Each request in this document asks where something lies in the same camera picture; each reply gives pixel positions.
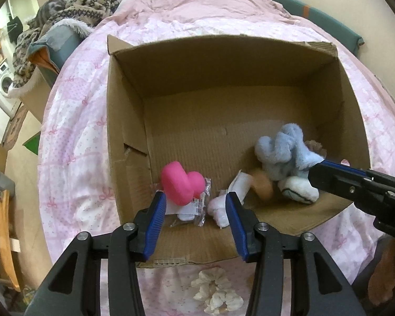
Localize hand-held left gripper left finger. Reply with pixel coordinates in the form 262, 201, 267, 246
24, 191, 168, 316

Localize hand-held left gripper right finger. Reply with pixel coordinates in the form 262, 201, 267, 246
225, 191, 367, 316

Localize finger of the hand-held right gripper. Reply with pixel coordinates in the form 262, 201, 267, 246
319, 159, 372, 177
308, 163, 361, 202

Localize white socks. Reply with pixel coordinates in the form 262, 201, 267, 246
156, 169, 252, 230

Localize white fish plush toy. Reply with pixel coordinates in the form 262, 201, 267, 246
279, 176, 319, 206

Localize brown fuzzy scrunchie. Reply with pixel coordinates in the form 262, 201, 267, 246
304, 140, 327, 156

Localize pink heart plush toy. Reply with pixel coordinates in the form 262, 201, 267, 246
161, 161, 205, 206

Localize peach plush toy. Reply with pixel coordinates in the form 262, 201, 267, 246
250, 169, 274, 201

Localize blue fluffy plush toy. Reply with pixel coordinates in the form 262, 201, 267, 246
254, 123, 326, 182

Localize brown cardboard box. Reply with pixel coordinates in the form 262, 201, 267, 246
106, 34, 372, 268

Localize person's right forearm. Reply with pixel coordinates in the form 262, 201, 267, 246
369, 237, 395, 306

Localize cream ruffled scrunchie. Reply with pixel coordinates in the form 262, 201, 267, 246
191, 268, 244, 315

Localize pink patterned bed quilt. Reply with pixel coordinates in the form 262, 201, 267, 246
36, 0, 395, 316

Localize green dustpan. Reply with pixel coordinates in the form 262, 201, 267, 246
22, 132, 42, 156

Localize wooden chair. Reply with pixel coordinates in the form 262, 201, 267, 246
0, 184, 24, 293

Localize teal padded headboard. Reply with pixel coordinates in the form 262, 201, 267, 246
270, 0, 364, 56

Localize grey bin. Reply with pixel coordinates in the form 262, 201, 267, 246
0, 168, 16, 199

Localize brown doormat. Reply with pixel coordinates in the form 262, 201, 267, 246
2, 105, 29, 147

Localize beige wooden cabinet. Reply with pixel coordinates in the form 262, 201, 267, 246
18, 69, 54, 123

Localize white washing machine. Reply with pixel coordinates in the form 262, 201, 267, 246
0, 61, 22, 120

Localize blue fur-trimmed cushion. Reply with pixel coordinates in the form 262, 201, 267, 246
29, 20, 93, 80

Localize brown patterned knit blanket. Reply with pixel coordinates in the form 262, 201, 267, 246
11, 0, 126, 88

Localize grey tabby cat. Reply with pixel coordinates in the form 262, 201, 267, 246
36, 0, 70, 24

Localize black hanging garment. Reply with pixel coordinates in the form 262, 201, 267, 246
7, 16, 24, 44

